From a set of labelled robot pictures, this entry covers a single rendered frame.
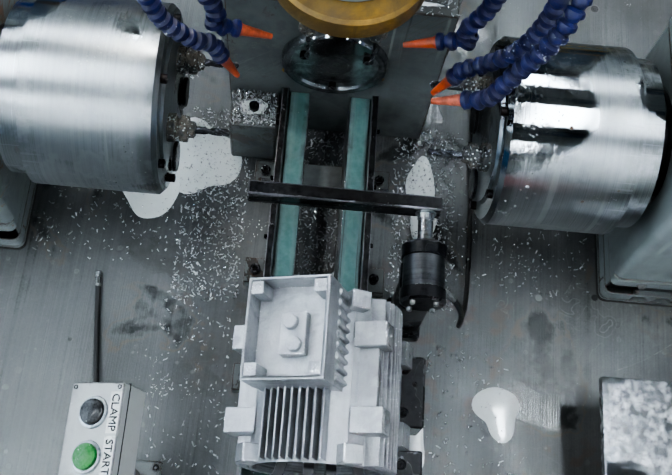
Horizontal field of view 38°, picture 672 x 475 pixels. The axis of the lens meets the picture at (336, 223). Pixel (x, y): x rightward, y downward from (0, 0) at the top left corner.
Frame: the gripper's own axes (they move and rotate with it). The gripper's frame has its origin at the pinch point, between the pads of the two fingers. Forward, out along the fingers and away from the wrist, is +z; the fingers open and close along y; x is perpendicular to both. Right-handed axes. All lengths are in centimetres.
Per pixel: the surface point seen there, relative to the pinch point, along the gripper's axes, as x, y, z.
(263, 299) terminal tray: -3.4, 8.2, 8.2
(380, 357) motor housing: -3.3, -5.9, 2.6
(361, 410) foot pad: -5.0, -4.0, -3.6
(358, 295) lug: -4.2, -2.8, 9.5
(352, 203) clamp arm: 5.5, -1.8, 23.1
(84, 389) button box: -1.4, 27.7, -3.7
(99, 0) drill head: -3, 32, 44
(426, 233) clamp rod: 5.2, -11.6, 20.0
